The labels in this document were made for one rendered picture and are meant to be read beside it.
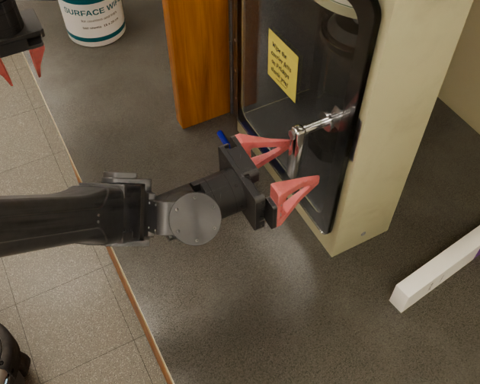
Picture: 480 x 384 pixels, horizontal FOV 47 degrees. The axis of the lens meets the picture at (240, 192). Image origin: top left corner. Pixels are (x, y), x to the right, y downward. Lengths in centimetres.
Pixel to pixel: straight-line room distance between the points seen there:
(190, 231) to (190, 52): 44
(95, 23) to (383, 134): 73
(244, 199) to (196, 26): 36
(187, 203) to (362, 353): 37
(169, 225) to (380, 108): 27
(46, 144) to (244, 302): 174
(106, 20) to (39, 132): 133
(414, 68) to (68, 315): 154
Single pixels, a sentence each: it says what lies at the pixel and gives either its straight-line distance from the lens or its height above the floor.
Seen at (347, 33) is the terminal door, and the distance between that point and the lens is 61.
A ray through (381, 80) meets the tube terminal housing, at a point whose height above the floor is 130.
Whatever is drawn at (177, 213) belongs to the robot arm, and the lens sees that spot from 58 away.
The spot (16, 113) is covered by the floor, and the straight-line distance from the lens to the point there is 264.
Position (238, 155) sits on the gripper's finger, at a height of 118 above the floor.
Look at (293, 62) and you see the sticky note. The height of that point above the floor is 123.
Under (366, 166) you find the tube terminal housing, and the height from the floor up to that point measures 115.
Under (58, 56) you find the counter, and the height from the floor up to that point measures 94.
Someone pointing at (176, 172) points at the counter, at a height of 94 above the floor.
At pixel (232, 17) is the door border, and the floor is 120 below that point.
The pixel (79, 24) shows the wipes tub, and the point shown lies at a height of 100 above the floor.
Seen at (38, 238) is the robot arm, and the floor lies 130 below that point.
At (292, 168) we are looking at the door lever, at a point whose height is 114.
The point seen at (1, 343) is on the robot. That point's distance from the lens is 171.
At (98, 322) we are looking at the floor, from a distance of 192.
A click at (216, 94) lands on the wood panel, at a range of 104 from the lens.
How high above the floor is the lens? 169
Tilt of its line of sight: 52 degrees down
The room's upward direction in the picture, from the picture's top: straight up
